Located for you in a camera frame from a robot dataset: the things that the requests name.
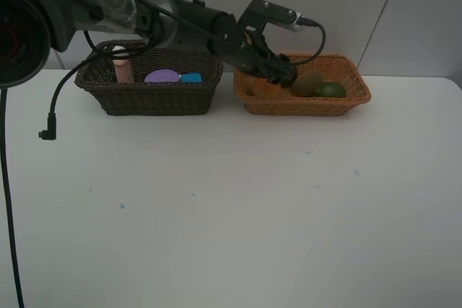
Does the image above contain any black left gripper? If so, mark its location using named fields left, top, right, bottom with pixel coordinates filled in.
left=237, top=30, right=297, bottom=84

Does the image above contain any orange round bread bun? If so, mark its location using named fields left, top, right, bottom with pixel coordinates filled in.
left=250, top=77, right=282, bottom=97

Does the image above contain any brown kiwi fruit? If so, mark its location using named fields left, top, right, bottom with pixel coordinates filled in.
left=290, top=71, right=323, bottom=97

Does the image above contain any green lime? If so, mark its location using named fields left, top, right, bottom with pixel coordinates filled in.
left=313, top=82, right=347, bottom=98

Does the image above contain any blue whiteboard eraser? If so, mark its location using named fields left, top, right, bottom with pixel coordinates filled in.
left=180, top=72, right=203, bottom=84

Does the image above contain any purple lidded round container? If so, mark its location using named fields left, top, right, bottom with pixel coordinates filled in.
left=144, top=69, right=180, bottom=84

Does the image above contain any pink bottle white cap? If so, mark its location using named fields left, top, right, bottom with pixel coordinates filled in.
left=112, top=45, right=134, bottom=84

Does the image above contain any dark purple mangosteen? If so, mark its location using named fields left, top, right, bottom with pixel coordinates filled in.
left=280, top=67, right=297, bottom=88

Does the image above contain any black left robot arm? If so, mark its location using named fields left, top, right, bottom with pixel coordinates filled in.
left=1, top=0, right=298, bottom=88

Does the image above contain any orange wicker basket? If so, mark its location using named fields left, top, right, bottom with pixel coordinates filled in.
left=234, top=53, right=371, bottom=116

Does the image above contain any dark brown wicker basket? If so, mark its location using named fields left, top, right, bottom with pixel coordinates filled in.
left=75, top=48, right=223, bottom=116

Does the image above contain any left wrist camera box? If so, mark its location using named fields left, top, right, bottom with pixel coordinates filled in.
left=237, top=0, right=302, bottom=34

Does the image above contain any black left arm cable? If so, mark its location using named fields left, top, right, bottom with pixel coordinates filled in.
left=0, top=0, right=328, bottom=308

